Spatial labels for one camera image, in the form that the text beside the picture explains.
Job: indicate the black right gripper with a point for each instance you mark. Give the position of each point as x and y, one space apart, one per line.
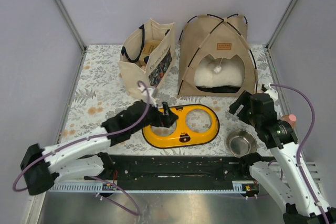
243 99

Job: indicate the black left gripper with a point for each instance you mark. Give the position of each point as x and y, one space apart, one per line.
166 120

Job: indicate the white fluffy cushion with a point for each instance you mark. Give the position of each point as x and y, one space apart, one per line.
232 73

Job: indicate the stainless steel pet bowl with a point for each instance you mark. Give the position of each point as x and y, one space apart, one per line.
241 143

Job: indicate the beige pet tent fabric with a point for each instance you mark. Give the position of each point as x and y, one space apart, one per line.
187 87

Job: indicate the black tent pole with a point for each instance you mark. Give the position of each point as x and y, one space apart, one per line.
238 22
208 35

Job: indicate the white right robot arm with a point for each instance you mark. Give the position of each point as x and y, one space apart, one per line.
299 198

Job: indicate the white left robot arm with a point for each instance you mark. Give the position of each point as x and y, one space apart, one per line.
41 166

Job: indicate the yellow double bowl stand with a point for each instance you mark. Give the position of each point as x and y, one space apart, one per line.
183 135

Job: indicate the white pompom toy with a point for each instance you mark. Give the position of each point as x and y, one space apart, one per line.
218 65

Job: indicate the pink capped bottle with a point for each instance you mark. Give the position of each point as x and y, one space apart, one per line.
291 119

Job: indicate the cream canvas tote bag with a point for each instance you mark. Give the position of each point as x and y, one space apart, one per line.
160 60

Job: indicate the brown cardboard box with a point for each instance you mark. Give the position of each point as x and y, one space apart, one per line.
149 47

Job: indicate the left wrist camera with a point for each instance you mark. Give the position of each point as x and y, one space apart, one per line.
148 93

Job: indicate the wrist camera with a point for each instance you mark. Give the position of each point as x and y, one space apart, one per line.
148 93
268 89

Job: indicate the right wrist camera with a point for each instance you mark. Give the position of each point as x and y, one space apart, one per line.
268 89

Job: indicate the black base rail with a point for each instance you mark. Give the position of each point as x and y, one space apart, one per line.
118 167

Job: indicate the white slotted cable duct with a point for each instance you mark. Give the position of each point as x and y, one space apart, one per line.
160 185

